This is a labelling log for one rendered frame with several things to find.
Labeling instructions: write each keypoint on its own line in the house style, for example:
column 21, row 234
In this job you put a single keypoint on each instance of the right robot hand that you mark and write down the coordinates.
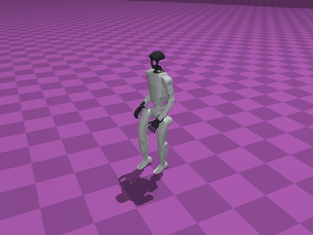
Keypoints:
column 138, row 110

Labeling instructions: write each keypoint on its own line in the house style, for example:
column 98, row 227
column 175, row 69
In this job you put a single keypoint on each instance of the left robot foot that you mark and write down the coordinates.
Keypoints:
column 160, row 168

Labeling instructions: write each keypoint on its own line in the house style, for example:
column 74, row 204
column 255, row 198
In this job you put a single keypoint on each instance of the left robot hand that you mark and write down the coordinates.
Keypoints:
column 154, row 124

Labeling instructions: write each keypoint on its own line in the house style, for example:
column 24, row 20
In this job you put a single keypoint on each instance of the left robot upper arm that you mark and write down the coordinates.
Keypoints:
column 167, row 82

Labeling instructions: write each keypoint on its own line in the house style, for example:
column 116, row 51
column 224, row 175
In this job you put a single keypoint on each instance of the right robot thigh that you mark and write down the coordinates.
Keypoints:
column 143, row 125

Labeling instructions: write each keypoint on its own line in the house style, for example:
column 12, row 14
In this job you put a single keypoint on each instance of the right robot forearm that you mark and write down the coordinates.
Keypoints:
column 147, row 99

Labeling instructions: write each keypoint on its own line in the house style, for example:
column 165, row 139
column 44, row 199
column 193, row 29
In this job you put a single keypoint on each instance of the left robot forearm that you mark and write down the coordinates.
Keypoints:
column 166, row 109

